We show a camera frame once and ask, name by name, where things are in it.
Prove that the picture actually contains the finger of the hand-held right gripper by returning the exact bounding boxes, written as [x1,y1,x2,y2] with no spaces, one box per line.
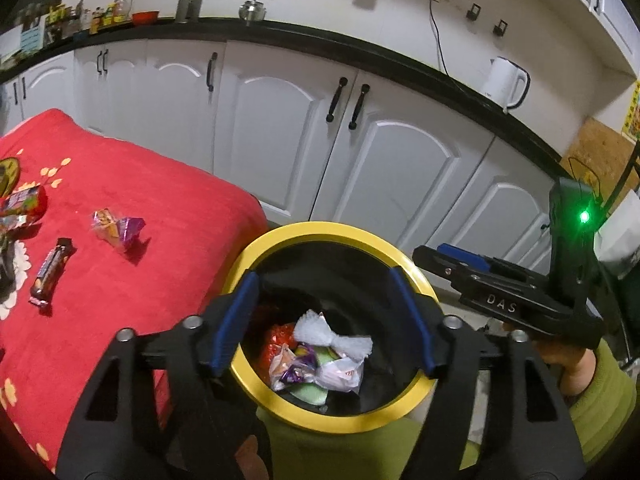
[437,243,493,273]
[412,246,473,301]

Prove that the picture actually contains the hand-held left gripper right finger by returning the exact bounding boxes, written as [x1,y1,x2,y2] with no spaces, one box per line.
[387,266,587,480]

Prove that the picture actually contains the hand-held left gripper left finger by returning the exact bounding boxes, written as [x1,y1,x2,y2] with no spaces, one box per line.
[55,271,273,480]

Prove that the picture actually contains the red plastic bag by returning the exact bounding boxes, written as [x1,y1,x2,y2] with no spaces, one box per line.
[260,322,296,376]

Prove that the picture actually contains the purple candy wrapper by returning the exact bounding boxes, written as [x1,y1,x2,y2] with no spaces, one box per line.
[280,355,318,386]

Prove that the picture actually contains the yellow rimmed black bin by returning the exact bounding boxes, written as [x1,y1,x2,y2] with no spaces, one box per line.
[220,221,441,435]

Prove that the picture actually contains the purple candy packet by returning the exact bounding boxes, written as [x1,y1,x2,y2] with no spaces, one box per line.
[116,216,146,253]

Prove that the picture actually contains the dark chocolate bar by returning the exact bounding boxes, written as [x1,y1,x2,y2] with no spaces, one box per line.
[29,237,77,308]

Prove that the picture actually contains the dark snack wrapper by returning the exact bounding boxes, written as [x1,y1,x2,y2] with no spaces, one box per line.
[0,245,18,296]

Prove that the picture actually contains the red colourful candy tube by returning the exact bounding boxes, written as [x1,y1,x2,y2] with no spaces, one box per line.
[0,185,48,226]

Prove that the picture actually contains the person's right forearm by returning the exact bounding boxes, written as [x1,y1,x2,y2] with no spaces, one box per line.
[560,340,640,466]

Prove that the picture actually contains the person's right hand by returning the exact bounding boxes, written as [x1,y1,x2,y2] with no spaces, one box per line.
[537,340,598,397]

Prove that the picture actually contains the white hanging bag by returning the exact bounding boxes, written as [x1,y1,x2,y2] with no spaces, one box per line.
[597,190,640,278]

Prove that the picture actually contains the person's green clothing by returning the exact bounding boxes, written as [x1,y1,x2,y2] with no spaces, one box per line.
[255,400,481,480]

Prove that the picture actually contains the wood chip board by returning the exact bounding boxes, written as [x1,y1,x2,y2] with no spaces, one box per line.
[560,117,640,201]

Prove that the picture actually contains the red floral blanket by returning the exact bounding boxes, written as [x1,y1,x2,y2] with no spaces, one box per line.
[0,108,268,473]

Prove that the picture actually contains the white electric kettle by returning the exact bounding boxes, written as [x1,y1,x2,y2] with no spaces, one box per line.
[482,56,531,113]

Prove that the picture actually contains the white base cabinets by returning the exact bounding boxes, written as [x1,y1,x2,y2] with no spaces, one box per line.
[0,35,566,281]

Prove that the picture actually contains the gold rimmed round metal tray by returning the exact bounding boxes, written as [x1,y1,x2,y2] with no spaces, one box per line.
[0,157,21,198]

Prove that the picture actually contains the small metal teapot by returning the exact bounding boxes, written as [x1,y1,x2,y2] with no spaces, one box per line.
[238,0,267,25]

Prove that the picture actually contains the grey metal canister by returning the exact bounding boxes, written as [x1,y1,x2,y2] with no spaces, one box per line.
[176,0,205,23]

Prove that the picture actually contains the row of sauce bottles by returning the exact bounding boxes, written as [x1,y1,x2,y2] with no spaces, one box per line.
[80,0,132,33]

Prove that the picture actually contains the light blue knife block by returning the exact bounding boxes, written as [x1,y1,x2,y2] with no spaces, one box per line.
[20,27,42,56]

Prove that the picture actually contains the yellow wall poster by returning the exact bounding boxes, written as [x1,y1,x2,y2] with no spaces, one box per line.
[622,80,640,138]

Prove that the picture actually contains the black power cable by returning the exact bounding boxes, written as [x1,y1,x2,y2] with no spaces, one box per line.
[429,0,451,76]

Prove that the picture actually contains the white upper wall cabinets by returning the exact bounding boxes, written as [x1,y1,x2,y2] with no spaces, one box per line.
[535,0,640,78]

